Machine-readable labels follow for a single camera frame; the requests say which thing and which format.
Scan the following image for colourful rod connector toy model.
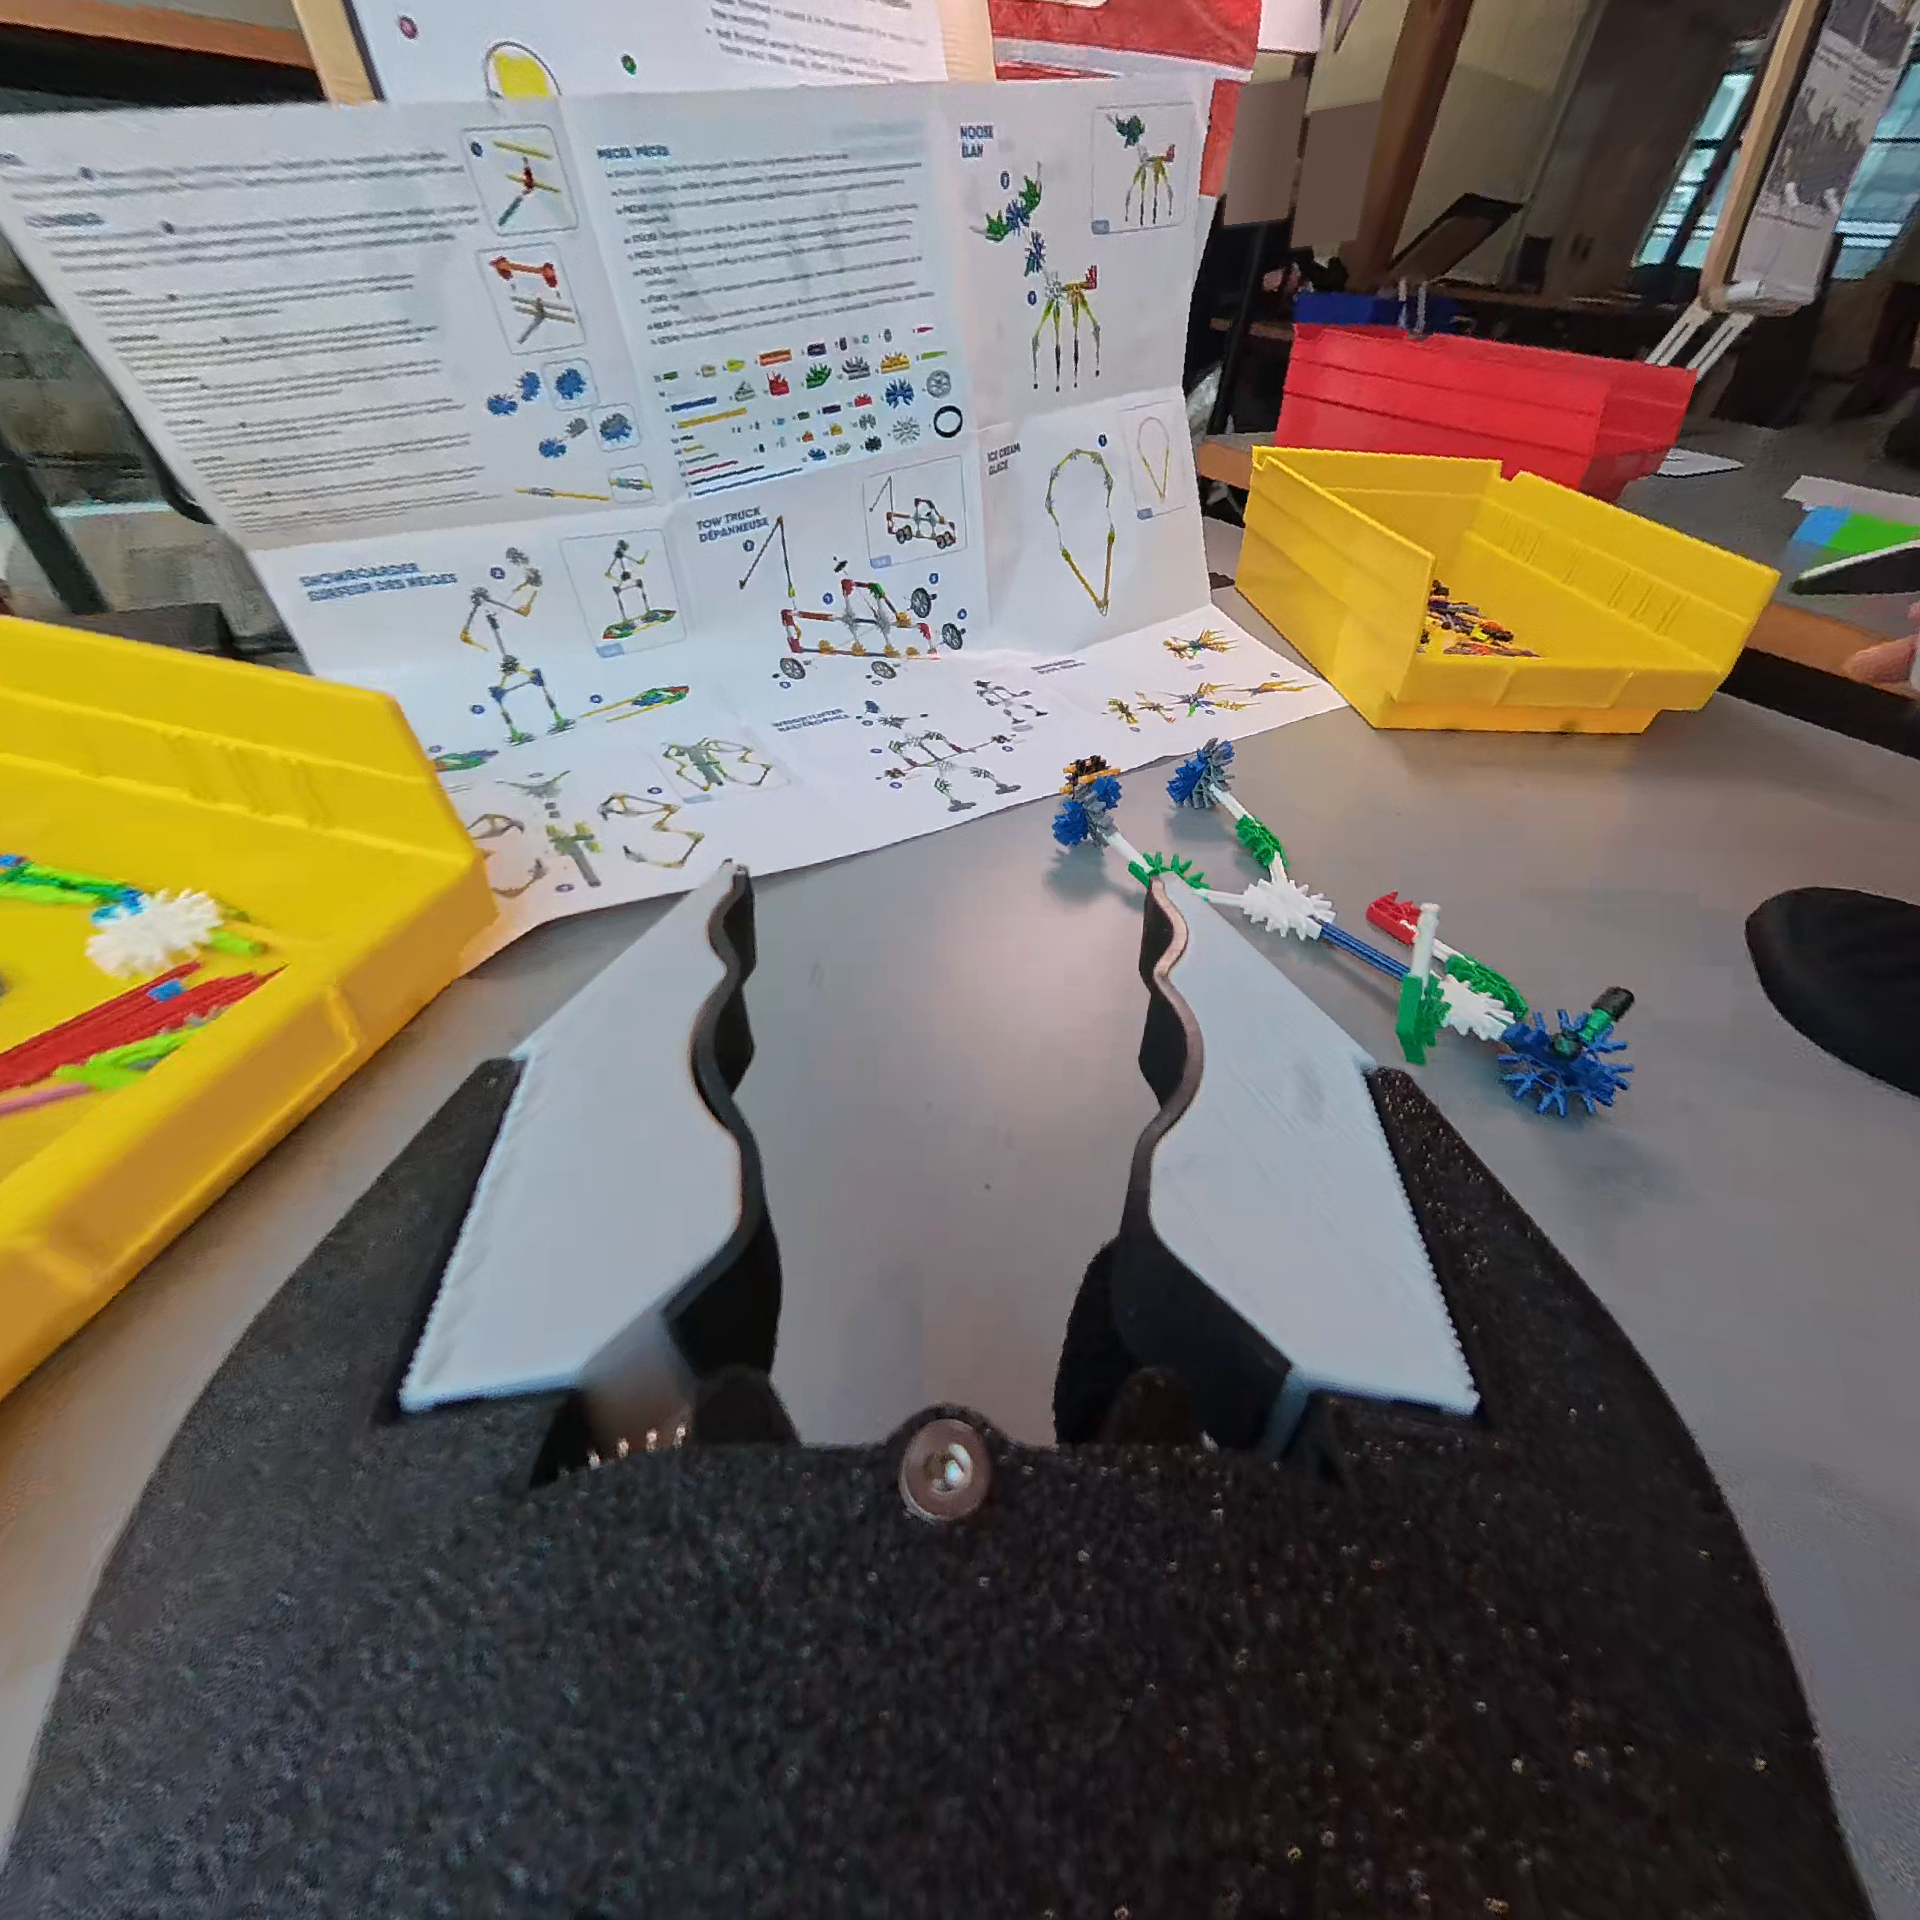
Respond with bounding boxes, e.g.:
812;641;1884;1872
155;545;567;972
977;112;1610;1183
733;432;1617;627
1046;739;1641;1126

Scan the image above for white building instruction sheet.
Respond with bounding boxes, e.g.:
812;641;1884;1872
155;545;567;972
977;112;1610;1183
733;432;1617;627
0;75;1346;969

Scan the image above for pile of small building parts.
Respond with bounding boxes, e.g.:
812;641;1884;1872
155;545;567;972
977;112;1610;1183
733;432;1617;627
1420;585;1539;663

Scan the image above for red white cardboard box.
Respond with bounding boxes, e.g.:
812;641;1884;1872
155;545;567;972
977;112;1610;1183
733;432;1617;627
345;0;1269;108

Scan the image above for loose colourful toy pieces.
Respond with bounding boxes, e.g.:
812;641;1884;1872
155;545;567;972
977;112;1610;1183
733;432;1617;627
0;856;292;1119

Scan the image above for white standing board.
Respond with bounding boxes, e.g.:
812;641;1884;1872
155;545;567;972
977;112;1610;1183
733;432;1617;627
1734;0;1920;318

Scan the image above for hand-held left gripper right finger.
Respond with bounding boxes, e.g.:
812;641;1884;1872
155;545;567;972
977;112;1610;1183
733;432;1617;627
1051;873;1489;1456

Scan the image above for yellow box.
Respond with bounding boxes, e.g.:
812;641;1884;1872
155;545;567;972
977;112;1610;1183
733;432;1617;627
0;615;501;1404

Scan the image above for red plastic bin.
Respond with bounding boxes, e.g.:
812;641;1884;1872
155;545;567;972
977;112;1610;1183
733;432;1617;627
1275;322;1700;505

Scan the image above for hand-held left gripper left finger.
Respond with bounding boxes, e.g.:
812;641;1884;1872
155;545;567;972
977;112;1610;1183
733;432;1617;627
394;872;788;1463

